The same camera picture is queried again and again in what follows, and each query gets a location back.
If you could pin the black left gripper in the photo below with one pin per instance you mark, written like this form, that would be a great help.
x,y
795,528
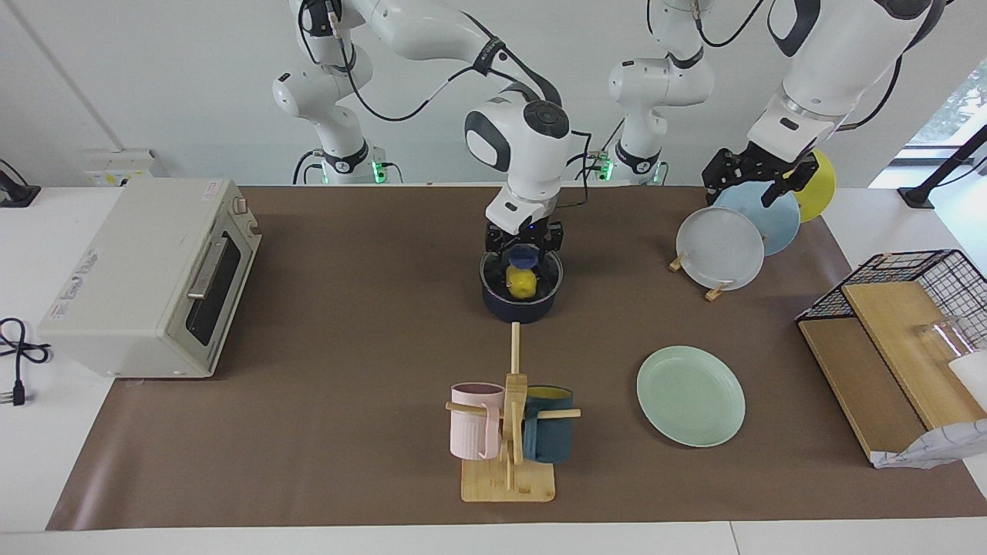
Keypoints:
x,y
740,168

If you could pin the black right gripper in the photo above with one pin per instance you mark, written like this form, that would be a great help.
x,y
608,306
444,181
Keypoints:
x,y
497,235

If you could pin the glass lid with purple knob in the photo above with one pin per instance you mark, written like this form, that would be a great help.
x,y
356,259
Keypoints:
x,y
524,257

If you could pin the yellow lemon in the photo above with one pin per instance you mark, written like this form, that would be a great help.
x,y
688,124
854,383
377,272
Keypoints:
x,y
522,284

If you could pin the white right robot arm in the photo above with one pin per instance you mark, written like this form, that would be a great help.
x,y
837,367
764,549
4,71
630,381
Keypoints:
x,y
432,31

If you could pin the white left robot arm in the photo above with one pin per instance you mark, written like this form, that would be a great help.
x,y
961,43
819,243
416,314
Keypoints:
x,y
833,77

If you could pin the light blue plate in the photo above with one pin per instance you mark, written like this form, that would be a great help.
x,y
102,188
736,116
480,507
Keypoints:
x,y
779,220

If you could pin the grey plate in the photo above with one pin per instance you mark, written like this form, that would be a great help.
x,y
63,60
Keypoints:
x,y
719,248

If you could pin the yellow plate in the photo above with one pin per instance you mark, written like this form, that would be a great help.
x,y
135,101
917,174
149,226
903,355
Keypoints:
x,y
823,189

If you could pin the wooden plate rack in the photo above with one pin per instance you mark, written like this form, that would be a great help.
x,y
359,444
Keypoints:
x,y
717,293

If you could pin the light green plate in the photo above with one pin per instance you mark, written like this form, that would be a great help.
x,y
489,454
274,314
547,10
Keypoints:
x,y
690,397

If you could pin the black stand leg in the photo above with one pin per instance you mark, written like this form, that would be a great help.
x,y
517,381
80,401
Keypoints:
x,y
921,194

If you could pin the pink ribbed mug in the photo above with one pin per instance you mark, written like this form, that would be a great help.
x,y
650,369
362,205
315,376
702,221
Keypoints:
x,y
472,424

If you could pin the dark teal mug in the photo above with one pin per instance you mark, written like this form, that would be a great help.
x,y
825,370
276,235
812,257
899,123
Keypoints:
x,y
549,443

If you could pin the bright window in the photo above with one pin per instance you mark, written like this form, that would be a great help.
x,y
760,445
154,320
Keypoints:
x,y
956,108

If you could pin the wooden mug tree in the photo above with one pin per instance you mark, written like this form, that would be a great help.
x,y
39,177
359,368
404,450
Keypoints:
x,y
509,486

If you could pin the clear glass cup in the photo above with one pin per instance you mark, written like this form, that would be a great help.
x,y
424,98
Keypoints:
x,y
941,335

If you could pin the brown table mat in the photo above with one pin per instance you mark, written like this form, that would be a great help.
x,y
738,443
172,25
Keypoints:
x,y
347,432

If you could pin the white container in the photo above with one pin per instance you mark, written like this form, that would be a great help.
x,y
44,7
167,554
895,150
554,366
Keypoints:
x,y
971,378

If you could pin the white crumpled plastic sheet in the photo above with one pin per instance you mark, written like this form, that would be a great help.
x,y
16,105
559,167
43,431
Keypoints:
x,y
941,447

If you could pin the beige toaster oven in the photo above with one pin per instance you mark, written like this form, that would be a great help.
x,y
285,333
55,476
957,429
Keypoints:
x,y
123,285

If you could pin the black desk clamp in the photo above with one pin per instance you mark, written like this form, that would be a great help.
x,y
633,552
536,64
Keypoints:
x,y
15,194

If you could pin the white wall socket box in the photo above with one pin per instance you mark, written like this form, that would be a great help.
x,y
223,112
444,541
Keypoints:
x,y
119,166

